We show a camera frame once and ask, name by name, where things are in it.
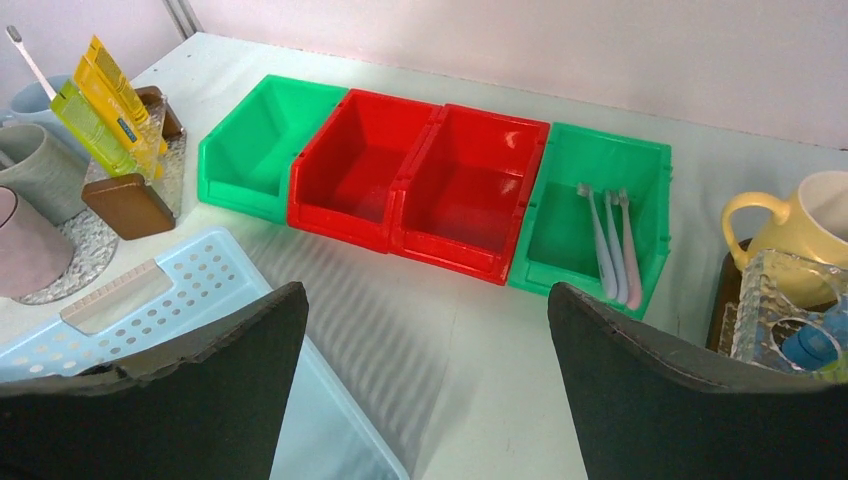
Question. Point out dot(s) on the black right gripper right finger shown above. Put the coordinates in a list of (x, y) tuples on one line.
[(649, 405)]

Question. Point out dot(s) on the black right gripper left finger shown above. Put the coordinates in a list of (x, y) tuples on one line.
[(208, 404)]

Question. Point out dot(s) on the light blue plastic basket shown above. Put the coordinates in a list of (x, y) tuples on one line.
[(324, 433)]

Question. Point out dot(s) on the clear glass rectangular container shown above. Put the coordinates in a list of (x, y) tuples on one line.
[(778, 292)]

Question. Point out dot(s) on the blue toothpaste tube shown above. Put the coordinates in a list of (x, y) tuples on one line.
[(818, 342)]

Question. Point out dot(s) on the green bin with toothbrushes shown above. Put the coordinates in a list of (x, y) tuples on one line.
[(557, 241)]

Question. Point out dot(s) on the yellow ceramic mug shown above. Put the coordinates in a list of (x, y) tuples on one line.
[(811, 223)]

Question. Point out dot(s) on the pink ceramic mug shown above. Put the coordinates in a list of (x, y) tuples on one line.
[(34, 253)]

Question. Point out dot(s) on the green bin with toothpaste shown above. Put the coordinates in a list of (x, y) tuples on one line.
[(244, 162)]

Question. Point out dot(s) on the grey ceramic mug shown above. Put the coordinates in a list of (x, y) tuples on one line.
[(43, 170)]

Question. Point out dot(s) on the red plastic bin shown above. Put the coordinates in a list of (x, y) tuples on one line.
[(446, 185)]

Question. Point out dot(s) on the yellow toothpaste tube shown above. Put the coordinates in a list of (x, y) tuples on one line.
[(135, 112), (140, 139)]

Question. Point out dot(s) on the light blue ceramic mug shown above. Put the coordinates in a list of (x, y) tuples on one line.
[(32, 105)]

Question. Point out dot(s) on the glass jar with brown lid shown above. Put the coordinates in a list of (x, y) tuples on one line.
[(129, 206)]

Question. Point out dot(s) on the brown oval wooden tray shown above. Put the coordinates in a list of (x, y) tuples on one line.
[(720, 332)]

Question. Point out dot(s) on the clear textured glass tray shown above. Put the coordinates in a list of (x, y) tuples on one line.
[(94, 242)]

